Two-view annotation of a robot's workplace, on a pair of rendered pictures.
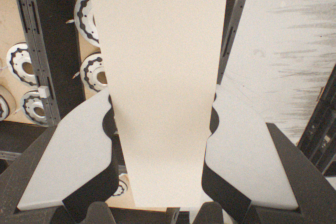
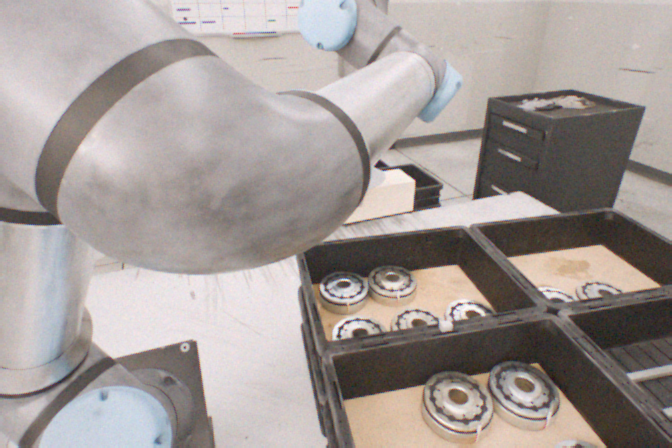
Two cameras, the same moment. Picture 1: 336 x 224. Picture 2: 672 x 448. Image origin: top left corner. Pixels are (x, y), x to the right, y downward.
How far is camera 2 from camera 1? 0.70 m
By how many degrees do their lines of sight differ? 58
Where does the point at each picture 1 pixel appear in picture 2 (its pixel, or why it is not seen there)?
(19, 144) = (596, 382)
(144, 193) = (400, 180)
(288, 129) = (400, 225)
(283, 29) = not seen: hidden behind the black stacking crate
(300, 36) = not seen: hidden behind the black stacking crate
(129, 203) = (636, 282)
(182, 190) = (390, 174)
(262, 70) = not seen: hidden behind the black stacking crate
